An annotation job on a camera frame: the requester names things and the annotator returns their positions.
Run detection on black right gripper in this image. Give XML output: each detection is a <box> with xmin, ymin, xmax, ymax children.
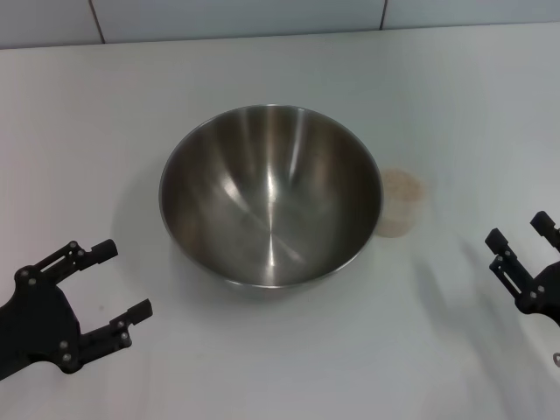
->
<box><xmin>484</xmin><ymin>210</ymin><xmax>560</xmax><ymax>327</ymax></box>

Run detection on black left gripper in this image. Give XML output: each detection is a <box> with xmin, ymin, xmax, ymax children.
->
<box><xmin>0</xmin><ymin>238</ymin><xmax>154</xmax><ymax>380</ymax></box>

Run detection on stainless steel mixing bowl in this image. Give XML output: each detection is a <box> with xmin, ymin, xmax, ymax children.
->
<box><xmin>157</xmin><ymin>103</ymin><xmax>385</xmax><ymax>302</ymax></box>

